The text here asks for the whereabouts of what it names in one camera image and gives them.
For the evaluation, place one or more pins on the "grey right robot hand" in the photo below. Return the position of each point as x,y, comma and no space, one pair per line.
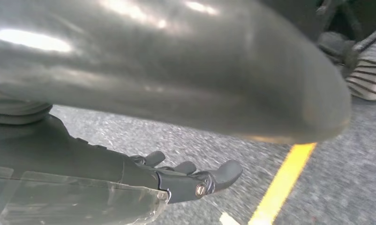
144,62

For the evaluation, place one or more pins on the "black robot leg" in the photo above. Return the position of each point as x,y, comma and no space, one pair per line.
368,80

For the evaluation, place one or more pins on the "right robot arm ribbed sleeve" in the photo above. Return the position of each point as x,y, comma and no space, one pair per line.
17,113

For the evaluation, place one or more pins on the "yellow floor tape square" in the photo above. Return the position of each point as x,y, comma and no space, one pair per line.
281,186

